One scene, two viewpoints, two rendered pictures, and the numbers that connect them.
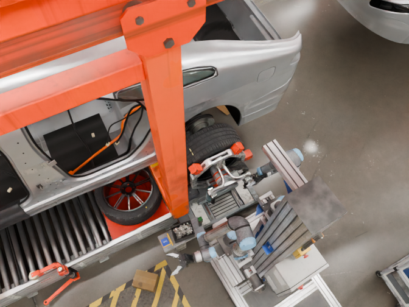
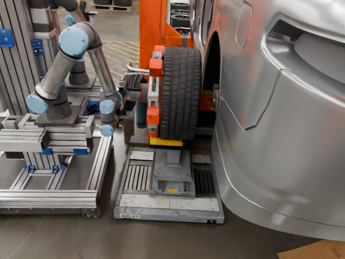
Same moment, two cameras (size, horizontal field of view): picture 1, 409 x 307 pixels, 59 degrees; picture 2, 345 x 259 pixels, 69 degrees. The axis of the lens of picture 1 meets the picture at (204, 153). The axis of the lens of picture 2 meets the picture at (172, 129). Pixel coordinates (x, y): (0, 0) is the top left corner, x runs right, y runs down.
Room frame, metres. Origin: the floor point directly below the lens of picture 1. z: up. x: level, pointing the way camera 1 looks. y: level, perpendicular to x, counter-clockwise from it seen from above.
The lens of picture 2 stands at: (2.25, -1.52, 1.66)
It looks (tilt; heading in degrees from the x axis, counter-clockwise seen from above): 34 degrees down; 118
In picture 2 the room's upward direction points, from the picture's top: 5 degrees clockwise
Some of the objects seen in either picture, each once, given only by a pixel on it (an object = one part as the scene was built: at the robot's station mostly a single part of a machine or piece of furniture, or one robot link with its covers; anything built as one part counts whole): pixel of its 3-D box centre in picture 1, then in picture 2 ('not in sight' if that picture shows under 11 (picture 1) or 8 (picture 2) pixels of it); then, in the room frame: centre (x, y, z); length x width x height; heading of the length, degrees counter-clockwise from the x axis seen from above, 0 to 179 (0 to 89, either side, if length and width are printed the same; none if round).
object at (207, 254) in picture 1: (208, 253); (73, 19); (0.51, -0.07, 1.21); 0.11 x 0.08 x 0.09; 109
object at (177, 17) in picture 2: not in sight; (183, 22); (-0.84, 4.38, 0.39); 0.66 x 0.66 x 0.24
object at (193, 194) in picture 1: (184, 186); not in sight; (1.39, 0.19, 0.26); 0.42 x 0.18 x 0.35; 30
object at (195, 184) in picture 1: (217, 169); (155, 93); (1.35, -0.13, 0.85); 0.54 x 0.07 x 0.54; 120
